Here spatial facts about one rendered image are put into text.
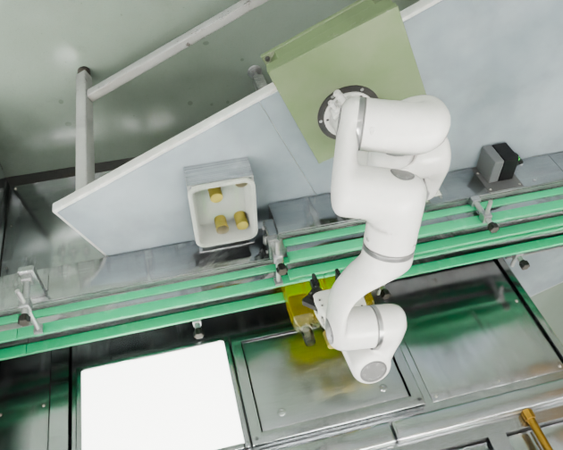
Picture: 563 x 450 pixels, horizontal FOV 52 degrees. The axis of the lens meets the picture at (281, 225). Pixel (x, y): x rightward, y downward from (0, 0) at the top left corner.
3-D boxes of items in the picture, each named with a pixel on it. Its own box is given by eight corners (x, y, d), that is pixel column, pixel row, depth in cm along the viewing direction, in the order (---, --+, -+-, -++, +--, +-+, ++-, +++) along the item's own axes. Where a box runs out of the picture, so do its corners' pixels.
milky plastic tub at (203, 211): (192, 228, 166) (197, 249, 160) (182, 167, 150) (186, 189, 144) (252, 217, 169) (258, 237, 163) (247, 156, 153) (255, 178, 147)
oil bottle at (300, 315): (276, 277, 171) (295, 337, 156) (276, 264, 167) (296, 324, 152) (295, 273, 172) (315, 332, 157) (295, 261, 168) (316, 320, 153)
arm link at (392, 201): (410, 212, 104) (327, 202, 105) (433, 97, 94) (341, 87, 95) (417, 261, 90) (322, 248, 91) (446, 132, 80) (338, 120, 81)
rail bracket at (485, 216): (465, 203, 168) (487, 235, 159) (470, 183, 163) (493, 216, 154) (477, 200, 169) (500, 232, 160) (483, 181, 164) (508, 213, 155)
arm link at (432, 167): (366, 118, 105) (451, 103, 106) (354, 180, 127) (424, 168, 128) (380, 162, 102) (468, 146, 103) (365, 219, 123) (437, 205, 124)
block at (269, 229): (261, 243, 168) (266, 261, 164) (260, 220, 162) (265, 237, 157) (273, 240, 169) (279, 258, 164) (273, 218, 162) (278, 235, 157)
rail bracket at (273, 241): (267, 264, 165) (277, 298, 156) (265, 223, 153) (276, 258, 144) (277, 262, 165) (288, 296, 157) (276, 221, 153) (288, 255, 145)
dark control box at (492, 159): (474, 165, 177) (488, 183, 171) (481, 145, 171) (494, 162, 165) (499, 162, 178) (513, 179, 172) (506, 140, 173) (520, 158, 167)
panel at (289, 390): (78, 372, 163) (78, 494, 140) (75, 367, 161) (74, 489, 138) (379, 308, 177) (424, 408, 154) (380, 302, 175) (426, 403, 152)
